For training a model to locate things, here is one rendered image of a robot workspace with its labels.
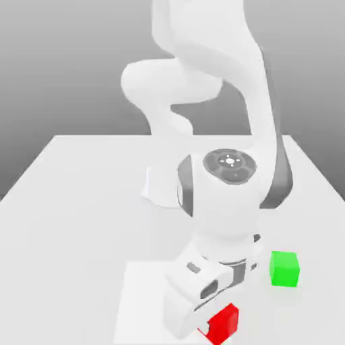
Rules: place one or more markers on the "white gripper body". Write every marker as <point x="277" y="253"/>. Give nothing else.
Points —
<point x="180" y="315"/>

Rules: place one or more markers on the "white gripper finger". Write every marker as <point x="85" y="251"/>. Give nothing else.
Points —
<point x="208" y="326"/>

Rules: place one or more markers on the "small red cube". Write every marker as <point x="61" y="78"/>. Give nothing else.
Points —
<point x="223" y="324"/>

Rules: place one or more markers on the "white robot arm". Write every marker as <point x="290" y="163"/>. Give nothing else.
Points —
<point x="229" y="194"/>

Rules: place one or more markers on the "small green cube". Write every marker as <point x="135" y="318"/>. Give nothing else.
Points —
<point x="284" y="269"/>

